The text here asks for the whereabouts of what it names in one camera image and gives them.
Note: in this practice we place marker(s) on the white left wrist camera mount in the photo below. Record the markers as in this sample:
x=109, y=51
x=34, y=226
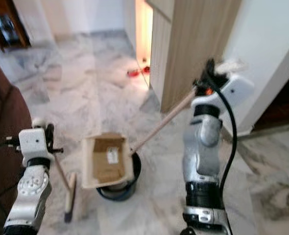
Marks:
x=33, y=143

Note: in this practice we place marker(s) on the small red floor item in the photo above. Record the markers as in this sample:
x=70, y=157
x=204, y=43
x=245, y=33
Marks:
x=146, y=67

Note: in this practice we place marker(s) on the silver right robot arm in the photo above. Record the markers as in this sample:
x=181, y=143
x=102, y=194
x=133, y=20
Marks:
x=202, y=152

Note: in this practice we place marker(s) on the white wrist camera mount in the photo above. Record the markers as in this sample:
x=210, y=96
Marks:
x=232, y=95
x=33, y=143

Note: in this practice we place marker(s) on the brown sofa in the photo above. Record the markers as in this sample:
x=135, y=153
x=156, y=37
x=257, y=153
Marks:
x=5, y=112

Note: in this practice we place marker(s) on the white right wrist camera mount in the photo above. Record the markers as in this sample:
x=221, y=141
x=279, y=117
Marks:
x=232, y=95

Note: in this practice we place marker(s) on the brown cardboard box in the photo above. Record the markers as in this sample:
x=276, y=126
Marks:
x=108, y=166

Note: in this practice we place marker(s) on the tall wooden wardrobe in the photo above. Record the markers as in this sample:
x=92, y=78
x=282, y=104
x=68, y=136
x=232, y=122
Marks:
x=193, y=49

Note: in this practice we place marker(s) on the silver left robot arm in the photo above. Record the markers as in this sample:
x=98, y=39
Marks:
x=32, y=188

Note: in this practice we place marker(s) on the dark wooden furniture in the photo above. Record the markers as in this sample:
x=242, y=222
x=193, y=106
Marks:
x=7, y=24

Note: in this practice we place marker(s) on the black round bin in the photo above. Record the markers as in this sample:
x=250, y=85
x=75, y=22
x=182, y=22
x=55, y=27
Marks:
x=117, y=192

